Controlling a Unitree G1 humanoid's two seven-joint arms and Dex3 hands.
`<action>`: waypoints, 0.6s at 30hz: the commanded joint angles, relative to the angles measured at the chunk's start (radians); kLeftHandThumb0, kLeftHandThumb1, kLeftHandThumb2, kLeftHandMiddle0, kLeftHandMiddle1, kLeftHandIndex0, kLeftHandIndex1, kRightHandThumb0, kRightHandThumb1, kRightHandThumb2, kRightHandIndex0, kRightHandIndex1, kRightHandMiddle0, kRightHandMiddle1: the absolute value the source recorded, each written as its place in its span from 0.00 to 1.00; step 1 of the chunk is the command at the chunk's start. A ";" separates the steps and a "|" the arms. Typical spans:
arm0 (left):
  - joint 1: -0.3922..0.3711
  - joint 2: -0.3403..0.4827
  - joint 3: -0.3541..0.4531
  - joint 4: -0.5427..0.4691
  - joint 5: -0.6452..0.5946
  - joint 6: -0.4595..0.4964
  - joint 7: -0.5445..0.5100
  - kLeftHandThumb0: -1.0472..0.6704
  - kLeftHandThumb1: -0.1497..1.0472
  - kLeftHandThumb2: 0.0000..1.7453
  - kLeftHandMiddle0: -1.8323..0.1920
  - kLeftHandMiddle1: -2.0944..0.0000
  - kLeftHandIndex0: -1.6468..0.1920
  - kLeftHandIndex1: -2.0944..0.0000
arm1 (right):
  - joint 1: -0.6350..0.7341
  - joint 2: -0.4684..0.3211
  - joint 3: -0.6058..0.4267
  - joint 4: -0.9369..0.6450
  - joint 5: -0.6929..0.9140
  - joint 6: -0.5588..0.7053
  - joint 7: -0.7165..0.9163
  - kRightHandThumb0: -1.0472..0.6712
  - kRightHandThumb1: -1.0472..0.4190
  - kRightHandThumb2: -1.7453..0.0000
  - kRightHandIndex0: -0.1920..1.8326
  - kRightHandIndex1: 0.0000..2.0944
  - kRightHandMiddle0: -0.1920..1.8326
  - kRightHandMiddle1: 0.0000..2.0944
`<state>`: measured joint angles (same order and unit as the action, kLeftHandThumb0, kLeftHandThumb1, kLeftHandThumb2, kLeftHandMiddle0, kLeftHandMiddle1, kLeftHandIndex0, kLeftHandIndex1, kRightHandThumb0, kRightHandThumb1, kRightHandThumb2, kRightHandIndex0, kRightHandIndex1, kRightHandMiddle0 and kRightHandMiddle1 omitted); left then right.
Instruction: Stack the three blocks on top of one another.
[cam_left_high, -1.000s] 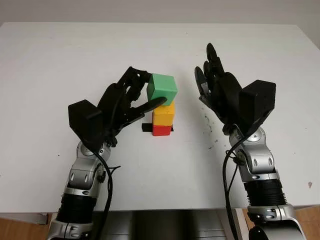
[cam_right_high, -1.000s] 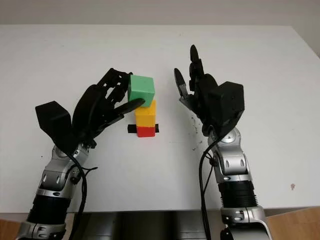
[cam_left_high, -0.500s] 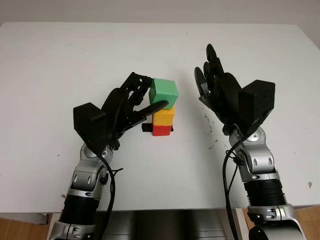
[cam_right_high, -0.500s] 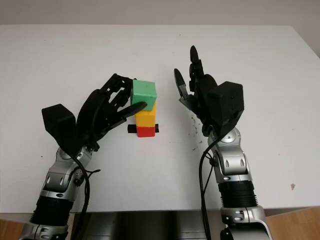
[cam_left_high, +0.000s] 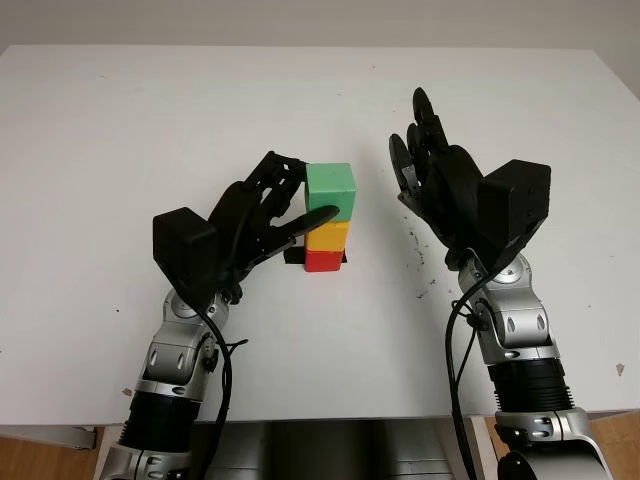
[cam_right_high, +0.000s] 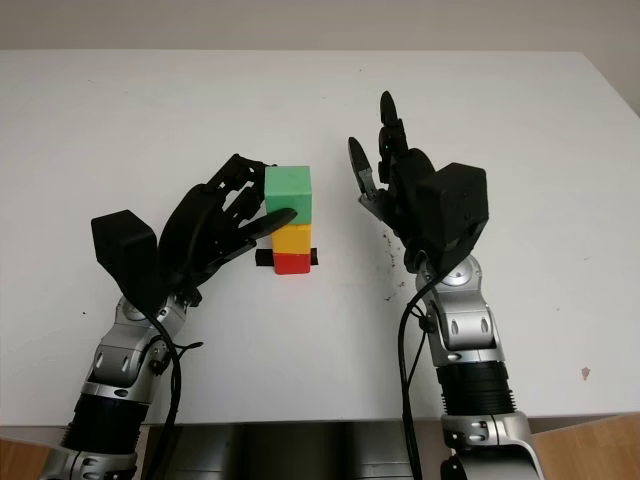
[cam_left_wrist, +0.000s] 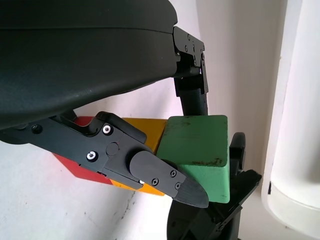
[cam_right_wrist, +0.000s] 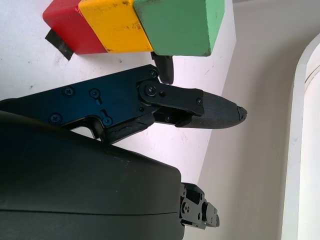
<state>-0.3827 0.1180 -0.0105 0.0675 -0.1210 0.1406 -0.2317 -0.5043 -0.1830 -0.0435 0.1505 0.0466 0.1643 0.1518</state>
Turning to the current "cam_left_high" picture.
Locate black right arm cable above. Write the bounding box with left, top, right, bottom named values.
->
left=446, top=279, right=481, bottom=480

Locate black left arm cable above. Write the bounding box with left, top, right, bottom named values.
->
left=192, top=304, right=250, bottom=480

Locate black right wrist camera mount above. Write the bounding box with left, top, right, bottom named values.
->
left=477, top=158, right=553, bottom=271

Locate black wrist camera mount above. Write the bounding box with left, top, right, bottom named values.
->
left=151, top=206, right=221, bottom=306
left=477, top=158, right=553, bottom=271

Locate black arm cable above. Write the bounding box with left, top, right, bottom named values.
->
left=446, top=279, right=481, bottom=480
left=192, top=304, right=250, bottom=480

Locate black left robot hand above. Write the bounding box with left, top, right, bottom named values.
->
left=198, top=150, right=341, bottom=304

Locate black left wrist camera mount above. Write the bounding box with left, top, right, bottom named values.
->
left=151, top=206, right=221, bottom=306

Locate grey robot torso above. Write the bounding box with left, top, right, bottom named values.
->
left=192, top=420, right=474, bottom=480

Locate yellow wooden block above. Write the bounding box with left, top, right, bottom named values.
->
left=304, top=218, right=350, bottom=252

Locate green wooden block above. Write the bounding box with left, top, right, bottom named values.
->
left=304, top=162, right=359, bottom=221

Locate black tape strip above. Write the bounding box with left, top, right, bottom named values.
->
left=283, top=247, right=350, bottom=265

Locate red wooden block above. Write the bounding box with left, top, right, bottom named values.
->
left=304, top=248, right=345, bottom=274

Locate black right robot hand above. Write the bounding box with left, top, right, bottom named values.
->
left=388, top=87, right=499, bottom=269

